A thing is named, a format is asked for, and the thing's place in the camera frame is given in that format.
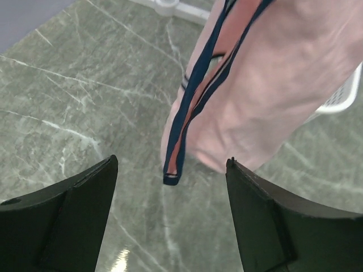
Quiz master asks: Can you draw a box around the white perforated plastic basket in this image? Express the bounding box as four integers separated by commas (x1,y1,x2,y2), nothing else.
305,62,362,124

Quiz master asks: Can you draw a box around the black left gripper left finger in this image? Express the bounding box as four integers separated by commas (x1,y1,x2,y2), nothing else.
1,155,118,271

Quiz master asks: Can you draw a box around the white clothes rack stand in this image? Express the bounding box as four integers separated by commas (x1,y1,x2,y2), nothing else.
132,0,210,25

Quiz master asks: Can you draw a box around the pink underwear navy trim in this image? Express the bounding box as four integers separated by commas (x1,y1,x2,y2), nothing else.
161,0,362,185

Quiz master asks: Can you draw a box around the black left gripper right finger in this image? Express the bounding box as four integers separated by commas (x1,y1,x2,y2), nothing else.
226,158,362,271

